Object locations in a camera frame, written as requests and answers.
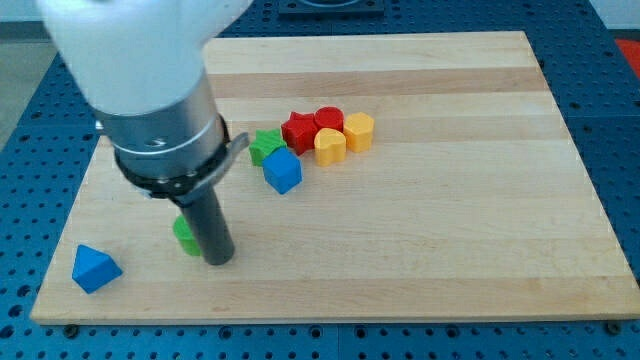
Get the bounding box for red circle block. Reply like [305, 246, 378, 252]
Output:
[314, 106, 344, 132]

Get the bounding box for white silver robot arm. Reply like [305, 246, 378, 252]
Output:
[37, 0, 251, 198]

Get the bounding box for yellow heart block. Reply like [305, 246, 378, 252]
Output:
[314, 128, 346, 167]

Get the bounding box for yellow hexagon block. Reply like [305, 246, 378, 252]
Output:
[343, 112, 375, 153]

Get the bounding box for green star block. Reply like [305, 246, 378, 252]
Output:
[249, 129, 287, 167]

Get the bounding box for light wooden board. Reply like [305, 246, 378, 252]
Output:
[31, 31, 639, 325]

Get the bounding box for green circle block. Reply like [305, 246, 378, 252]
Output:
[172, 215, 201, 257]

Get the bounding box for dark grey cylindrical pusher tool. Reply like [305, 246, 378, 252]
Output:
[174, 186, 235, 266]

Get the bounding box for red star block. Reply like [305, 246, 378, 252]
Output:
[281, 112, 318, 155]

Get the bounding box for blue triangle block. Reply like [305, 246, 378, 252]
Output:
[72, 245, 123, 294]

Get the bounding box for blue cube block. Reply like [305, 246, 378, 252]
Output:
[262, 148, 303, 194]

